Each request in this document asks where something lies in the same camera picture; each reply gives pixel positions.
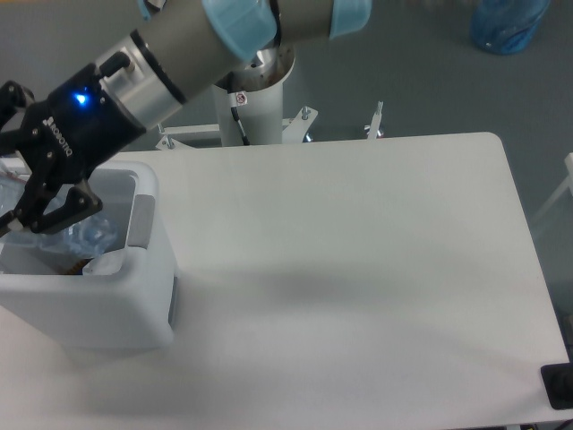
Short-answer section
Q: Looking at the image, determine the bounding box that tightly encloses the blue water jug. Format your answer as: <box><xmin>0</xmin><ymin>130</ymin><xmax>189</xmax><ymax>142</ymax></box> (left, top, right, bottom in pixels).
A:
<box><xmin>469</xmin><ymin>0</ymin><xmax>552</xmax><ymax>56</ymax></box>

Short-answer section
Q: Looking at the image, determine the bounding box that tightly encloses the white pedestal base frame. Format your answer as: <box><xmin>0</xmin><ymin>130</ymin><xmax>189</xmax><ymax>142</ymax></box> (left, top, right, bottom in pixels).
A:
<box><xmin>155</xmin><ymin>106</ymin><xmax>319</xmax><ymax>151</ymax></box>

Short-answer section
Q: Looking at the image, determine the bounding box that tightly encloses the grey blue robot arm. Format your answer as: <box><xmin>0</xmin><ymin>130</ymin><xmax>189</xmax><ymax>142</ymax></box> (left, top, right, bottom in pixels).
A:
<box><xmin>1</xmin><ymin>1</ymin><xmax>372</xmax><ymax>235</ymax></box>

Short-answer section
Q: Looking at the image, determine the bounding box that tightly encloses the black device at table corner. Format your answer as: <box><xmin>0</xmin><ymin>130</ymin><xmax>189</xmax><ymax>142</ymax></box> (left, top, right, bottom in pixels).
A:
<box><xmin>541</xmin><ymin>363</ymin><xmax>572</xmax><ymax>410</ymax></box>

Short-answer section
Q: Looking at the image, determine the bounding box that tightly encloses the clear plastic water bottle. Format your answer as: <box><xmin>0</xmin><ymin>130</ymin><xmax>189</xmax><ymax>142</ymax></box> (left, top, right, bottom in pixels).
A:
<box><xmin>0</xmin><ymin>171</ymin><xmax>120</xmax><ymax>261</ymax></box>

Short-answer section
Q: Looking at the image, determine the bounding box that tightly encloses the white furniture edge right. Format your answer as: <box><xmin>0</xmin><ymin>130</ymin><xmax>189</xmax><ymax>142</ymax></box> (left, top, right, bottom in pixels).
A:
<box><xmin>530</xmin><ymin>152</ymin><xmax>572</xmax><ymax>237</ymax></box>

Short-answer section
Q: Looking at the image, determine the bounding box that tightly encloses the white plastic trash can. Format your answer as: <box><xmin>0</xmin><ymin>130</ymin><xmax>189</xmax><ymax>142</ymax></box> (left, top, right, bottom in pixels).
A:
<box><xmin>1</xmin><ymin>161</ymin><xmax>178</xmax><ymax>349</ymax></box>

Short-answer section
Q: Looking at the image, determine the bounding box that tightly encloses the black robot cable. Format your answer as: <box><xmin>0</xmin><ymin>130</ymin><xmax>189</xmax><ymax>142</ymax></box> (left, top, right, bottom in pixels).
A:
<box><xmin>226</xmin><ymin>75</ymin><xmax>251</xmax><ymax>147</ymax></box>

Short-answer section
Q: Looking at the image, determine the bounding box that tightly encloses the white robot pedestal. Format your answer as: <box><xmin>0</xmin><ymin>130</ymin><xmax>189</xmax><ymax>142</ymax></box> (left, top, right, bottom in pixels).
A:
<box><xmin>210</xmin><ymin>44</ymin><xmax>296</xmax><ymax>147</ymax></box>

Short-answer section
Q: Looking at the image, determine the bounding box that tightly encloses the metal levelling foot bolt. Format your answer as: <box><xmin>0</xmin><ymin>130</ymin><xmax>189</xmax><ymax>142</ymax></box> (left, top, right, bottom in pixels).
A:
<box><xmin>364</xmin><ymin>101</ymin><xmax>385</xmax><ymax>140</ymax></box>

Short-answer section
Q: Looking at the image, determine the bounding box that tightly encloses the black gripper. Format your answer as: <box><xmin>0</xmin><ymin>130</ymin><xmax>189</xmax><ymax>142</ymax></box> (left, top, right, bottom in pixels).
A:
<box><xmin>1</xmin><ymin>64</ymin><xmax>145</xmax><ymax>236</ymax></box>

